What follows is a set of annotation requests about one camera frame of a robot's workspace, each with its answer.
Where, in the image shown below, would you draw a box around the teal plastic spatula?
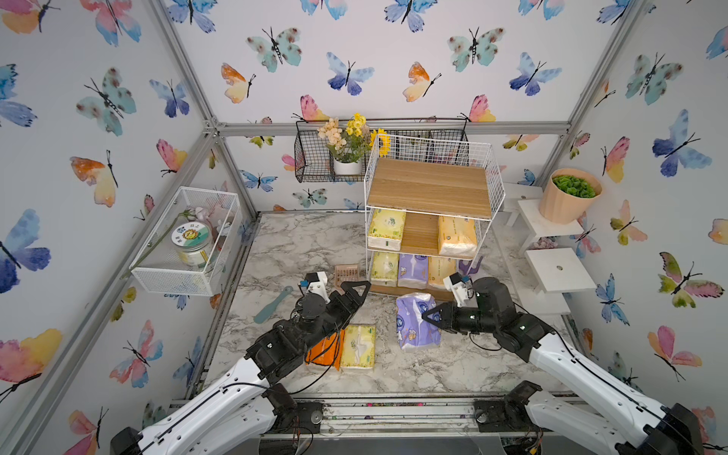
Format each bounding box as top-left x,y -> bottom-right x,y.
253,286 -> 294,324

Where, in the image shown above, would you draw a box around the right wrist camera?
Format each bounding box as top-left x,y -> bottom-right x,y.
444,272 -> 477,308

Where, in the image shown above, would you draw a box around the purple tissue pack bottom shelf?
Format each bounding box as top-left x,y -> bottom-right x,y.
397,254 -> 428,289

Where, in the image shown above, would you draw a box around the orange tissue pack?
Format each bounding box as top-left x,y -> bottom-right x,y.
304,331 -> 345,371

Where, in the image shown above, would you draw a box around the green tissue pack bottom shelf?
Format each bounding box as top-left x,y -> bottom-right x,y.
370,251 -> 400,287

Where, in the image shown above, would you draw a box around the purple tissue pack shelf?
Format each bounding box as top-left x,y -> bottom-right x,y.
397,254 -> 428,289
396,293 -> 441,351

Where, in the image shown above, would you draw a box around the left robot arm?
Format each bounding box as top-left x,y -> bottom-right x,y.
110,272 -> 372,454

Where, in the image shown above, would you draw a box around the green tissue pack shelf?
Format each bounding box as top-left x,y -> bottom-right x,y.
370,251 -> 400,287
367,209 -> 407,251

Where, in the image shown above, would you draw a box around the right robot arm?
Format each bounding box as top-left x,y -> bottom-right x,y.
422,273 -> 704,454

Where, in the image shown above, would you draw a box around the glass jar with green lid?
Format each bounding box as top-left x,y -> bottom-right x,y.
171,221 -> 212,269

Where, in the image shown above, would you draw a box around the pink pot with green plant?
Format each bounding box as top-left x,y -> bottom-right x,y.
538,168 -> 603,225

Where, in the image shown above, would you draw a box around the green tissue pack with tissue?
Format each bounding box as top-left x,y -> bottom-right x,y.
340,324 -> 377,370

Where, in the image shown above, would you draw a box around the yellow tissue pack shelf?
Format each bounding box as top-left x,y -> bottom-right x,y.
438,216 -> 479,258
428,256 -> 458,290

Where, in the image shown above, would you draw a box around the black wire wall basket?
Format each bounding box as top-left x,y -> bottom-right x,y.
293,122 -> 474,185

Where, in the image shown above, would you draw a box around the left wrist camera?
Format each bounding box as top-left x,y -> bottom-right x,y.
299,271 -> 329,303

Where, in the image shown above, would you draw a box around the yellow tissue pack middle shelf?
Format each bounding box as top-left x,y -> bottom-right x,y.
438,216 -> 479,258

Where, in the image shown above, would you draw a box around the white wire three-tier shelf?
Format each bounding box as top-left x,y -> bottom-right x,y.
364,141 -> 505,301

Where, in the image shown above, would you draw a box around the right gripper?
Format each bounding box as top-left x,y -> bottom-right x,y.
420,301 -> 499,337

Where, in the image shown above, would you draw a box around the purple plastic scoop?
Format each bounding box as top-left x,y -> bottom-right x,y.
458,256 -> 483,277

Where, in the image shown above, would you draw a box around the aluminium front rail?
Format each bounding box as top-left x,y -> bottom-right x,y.
161,396 -> 641,442

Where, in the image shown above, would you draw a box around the artificial flowers in white pot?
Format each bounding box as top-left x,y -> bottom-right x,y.
317,113 -> 392,176

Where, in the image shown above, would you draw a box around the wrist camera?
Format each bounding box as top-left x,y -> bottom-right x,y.
444,272 -> 477,308
299,271 -> 329,303

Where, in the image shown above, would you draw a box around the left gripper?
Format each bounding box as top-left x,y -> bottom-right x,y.
296,281 -> 369,356

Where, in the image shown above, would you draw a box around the white mesh wall basket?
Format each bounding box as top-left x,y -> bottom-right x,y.
130,187 -> 243,297

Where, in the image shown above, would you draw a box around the yellow tissue pack bottom shelf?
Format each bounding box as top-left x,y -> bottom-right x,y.
428,256 -> 458,290

